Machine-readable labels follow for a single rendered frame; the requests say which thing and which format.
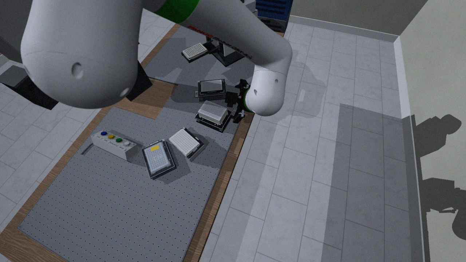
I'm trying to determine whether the clear plastic lid with yellow tape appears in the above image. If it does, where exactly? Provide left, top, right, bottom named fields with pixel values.
left=144, top=142, right=169, bottom=173

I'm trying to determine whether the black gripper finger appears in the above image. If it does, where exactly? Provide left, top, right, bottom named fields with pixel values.
left=230, top=105, right=245, bottom=123
left=235, top=79, right=250, bottom=93

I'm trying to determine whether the light grey button panel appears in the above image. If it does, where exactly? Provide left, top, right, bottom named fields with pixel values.
left=81, top=130, right=141, bottom=163

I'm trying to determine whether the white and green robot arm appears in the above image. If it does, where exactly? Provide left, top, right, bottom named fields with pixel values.
left=21, top=0, right=292, bottom=116

